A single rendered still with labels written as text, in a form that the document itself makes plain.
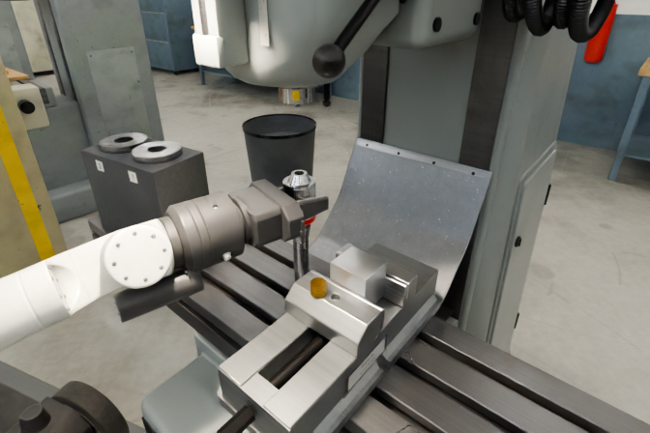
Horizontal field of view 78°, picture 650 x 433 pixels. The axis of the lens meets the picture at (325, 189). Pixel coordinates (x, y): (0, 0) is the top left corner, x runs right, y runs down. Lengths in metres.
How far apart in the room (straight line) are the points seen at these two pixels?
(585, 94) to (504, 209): 3.84
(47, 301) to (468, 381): 0.51
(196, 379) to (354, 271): 0.35
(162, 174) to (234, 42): 0.39
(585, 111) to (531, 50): 3.92
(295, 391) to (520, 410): 0.29
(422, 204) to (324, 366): 0.45
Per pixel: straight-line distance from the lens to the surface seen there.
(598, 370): 2.14
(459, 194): 0.84
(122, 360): 2.04
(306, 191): 0.56
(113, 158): 0.86
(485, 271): 0.96
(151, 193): 0.79
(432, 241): 0.85
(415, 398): 0.60
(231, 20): 0.43
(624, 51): 4.61
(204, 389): 0.76
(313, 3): 0.42
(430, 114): 0.86
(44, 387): 1.50
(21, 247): 2.37
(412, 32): 0.55
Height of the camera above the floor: 1.41
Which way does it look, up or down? 27 degrees down
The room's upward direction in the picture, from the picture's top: straight up
